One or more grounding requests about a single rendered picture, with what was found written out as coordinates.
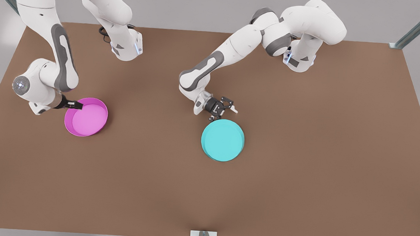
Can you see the pink plate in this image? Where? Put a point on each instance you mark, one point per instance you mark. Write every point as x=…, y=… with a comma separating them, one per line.
x=87, y=117

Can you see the blue plate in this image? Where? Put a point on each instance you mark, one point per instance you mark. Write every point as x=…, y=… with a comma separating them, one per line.
x=222, y=140

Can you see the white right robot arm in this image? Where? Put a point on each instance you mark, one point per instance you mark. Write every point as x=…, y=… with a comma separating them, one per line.
x=38, y=14

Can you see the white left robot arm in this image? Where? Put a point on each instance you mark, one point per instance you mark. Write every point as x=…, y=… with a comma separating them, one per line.
x=307, y=22

